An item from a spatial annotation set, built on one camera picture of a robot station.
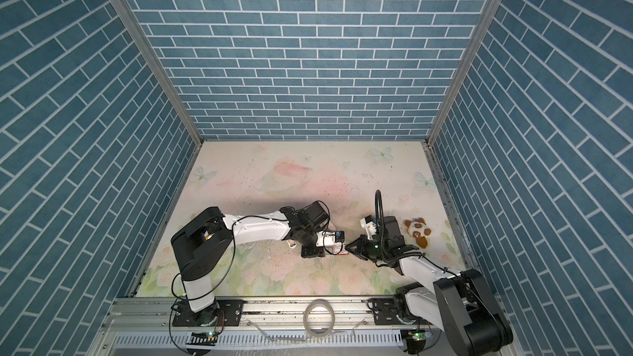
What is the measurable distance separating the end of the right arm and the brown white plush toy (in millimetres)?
179

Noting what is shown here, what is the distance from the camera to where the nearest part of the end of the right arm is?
26.7 inches

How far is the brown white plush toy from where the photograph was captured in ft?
2.92
